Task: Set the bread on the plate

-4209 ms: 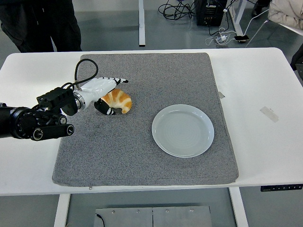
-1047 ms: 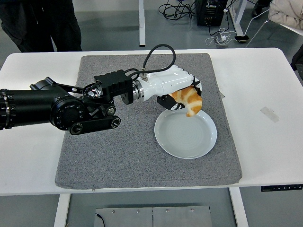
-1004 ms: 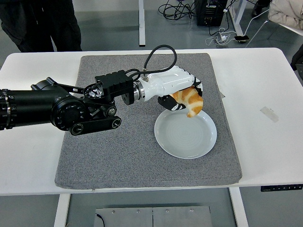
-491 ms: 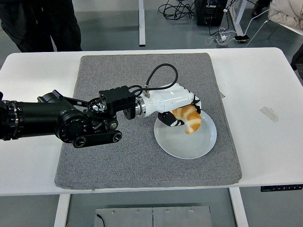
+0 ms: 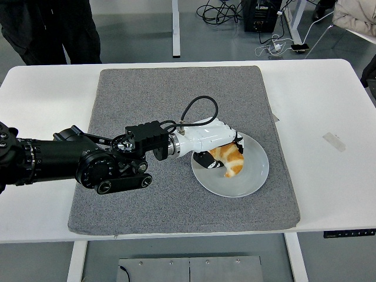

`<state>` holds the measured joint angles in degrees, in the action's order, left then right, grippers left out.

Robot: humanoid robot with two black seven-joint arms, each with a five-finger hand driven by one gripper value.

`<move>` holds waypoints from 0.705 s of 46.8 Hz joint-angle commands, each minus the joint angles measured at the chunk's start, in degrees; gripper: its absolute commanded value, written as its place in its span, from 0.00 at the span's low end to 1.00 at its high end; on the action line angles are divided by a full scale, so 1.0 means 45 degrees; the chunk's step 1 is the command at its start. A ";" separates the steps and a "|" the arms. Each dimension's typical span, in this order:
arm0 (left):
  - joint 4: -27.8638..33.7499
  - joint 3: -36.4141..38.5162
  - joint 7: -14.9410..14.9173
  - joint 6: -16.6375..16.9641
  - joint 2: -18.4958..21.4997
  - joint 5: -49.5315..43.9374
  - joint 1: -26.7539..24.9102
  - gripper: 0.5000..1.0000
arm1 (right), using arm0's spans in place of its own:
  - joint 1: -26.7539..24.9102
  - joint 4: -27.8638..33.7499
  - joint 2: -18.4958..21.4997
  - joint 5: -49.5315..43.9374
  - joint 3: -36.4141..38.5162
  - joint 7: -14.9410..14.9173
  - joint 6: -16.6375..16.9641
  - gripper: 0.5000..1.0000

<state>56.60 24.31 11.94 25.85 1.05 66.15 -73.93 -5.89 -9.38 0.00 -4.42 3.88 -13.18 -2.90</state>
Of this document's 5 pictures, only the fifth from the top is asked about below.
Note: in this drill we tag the small grey tape piece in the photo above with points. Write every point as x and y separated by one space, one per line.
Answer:
276 117

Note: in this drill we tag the person's shoe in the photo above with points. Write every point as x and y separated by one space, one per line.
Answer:
318 11

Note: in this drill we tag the slanted white desk leg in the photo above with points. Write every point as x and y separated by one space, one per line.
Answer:
295 23

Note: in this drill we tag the grey fabric mat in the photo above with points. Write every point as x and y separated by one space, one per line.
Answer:
147 205

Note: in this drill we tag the black table control panel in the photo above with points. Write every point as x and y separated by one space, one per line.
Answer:
349 234

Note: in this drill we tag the golden croissant bread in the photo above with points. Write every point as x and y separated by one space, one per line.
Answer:
232 161

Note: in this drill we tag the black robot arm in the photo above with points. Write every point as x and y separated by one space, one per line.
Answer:
58 161

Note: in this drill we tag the straight white desk leg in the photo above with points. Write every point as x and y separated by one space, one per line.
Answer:
175 29

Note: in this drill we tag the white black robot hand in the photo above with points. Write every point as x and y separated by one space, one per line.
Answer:
205 136

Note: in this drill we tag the white table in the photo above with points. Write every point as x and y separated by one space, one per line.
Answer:
323 102

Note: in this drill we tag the black phone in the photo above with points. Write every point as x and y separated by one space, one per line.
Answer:
299 47

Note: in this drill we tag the grey metal plate with screws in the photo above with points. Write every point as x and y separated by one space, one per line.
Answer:
205 270

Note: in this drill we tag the black chair part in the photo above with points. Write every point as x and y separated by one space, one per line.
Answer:
369 73

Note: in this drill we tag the grey round plate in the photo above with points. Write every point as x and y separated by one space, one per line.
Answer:
252 179

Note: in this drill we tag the black computer tower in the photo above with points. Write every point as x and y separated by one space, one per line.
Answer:
260 17

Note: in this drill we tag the beige padded jacket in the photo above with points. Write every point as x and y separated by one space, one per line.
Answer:
352 14

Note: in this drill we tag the person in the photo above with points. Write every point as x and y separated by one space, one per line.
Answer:
38 32

